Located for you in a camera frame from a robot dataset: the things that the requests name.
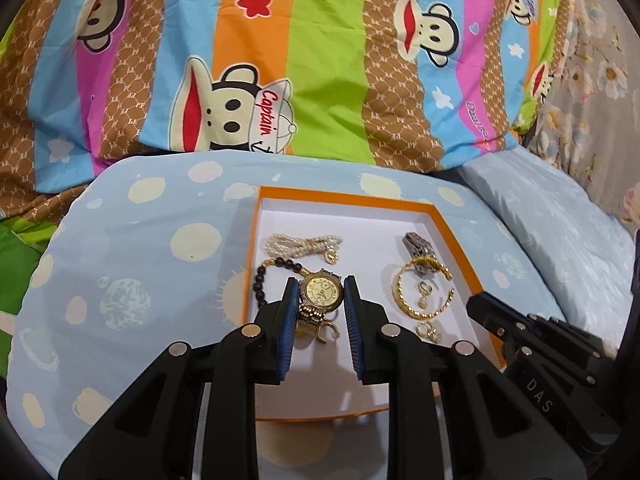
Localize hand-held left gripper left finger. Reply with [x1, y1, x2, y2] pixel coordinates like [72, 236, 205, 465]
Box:
[57, 276, 301, 480]

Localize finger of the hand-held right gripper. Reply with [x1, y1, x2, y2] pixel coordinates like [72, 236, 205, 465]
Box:
[547, 314, 616, 387]
[466, 292, 551, 361]

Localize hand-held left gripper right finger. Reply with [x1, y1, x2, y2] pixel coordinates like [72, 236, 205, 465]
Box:
[342, 275, 588, 480]

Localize gold wristwatch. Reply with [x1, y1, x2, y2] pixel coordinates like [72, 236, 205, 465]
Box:
[295, 269, 347, 346]

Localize black bead bracelet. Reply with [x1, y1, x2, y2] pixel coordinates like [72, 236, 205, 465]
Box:
[255, 256, 302, 308]

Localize gold ring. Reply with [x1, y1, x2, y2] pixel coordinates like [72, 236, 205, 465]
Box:
[415, 321, 443, 345]

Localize gold chain bracelet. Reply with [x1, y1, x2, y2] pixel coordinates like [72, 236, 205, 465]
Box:
[396, 257, 454, 320]

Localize gold hoop earring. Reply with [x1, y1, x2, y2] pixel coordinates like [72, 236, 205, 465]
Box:
[416, 280, 437, 311]

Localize pearl bracelet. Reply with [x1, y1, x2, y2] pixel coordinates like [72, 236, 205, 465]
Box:
[264, 232, 345, 265]

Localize orange cardboard box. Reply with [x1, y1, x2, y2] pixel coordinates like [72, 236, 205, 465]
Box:
[243, 185, 506, 423]

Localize silver wristwatch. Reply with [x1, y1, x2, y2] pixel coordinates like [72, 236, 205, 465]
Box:
[401, 232, 436, 277]

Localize light blue pillow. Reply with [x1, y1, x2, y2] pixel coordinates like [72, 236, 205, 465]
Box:
[457, 149, 640, 356]

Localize light blue spotted sheet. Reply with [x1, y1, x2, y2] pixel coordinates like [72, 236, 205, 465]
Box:
[5, 155, 561, 480]

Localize grey floral cloth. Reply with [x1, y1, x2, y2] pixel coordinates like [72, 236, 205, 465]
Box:
[517, 0, 640, 233]

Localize colourful striped cartoon blanket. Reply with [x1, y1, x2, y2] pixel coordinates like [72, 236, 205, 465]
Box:
[0, 0, 576, 221]

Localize green cloth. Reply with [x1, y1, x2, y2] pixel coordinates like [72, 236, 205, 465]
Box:
[0, 212, 66, 321]

